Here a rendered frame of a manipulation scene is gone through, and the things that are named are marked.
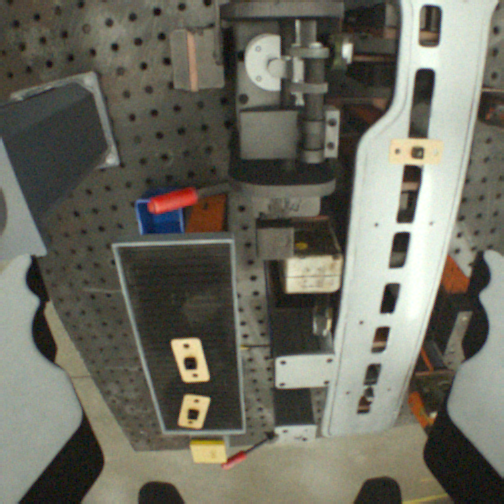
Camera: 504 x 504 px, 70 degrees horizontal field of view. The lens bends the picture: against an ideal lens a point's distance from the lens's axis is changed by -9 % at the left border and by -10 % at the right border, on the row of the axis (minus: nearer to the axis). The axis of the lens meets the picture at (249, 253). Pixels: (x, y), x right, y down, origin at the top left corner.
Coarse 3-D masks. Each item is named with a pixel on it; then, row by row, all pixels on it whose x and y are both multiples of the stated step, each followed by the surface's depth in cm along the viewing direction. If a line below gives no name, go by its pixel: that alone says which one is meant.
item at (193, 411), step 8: (184, 400) 58; (192, 400) 58; (200, 400) 58; (208, 400) 58; (184, 408) 59; (192, 408) 59; (200, 408) 59; (184, 416) 60; (192, 416) 60; (200, 416) 61; (184, 424) 62; (192, 424) 62; (200, 424) 62
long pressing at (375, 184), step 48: (432, 0) 44; (480, 0) 44; (432, 48) 47; (480, 48) 47; (432, 96) 51; (384, 144) 55; (384, 192) 59; (432, 192) 59; (384, 240) 63; (432, 240) 63; (432, 288) 68; (336, 336) 73; (336, 384) 81; (384, 384) 82; (336, 432) 91
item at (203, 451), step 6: (192, 444) 66; (198, 444) 66; (204, 444) 66; (210, 444) 66; (216, 444) 66; (222, 444) 66; (192, 450) 66; (198, 450) 66; (204, 450) 66; (210, 450) 66; (216, 450) 66; (222, 450) 66; (198, 456) 68; (204, 456) 67; (210, 456) 67; (216, 456) 67; (222, 456) 67
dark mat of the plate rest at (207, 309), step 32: (128, 256) 45; (160, 256) 45; (192, 256) 45; (224, 256) 45; (128, 288) 48; (160, 288) 48; (192, 288) 48; (224, 288) 48; (160, 320) 50; (192, 320) 50; (224, 320) 50; (160, 352) 53; (224, 352) 53; (160, 384) 57; (192, 384) 57; (224, 384) 57; (224, 416) 61
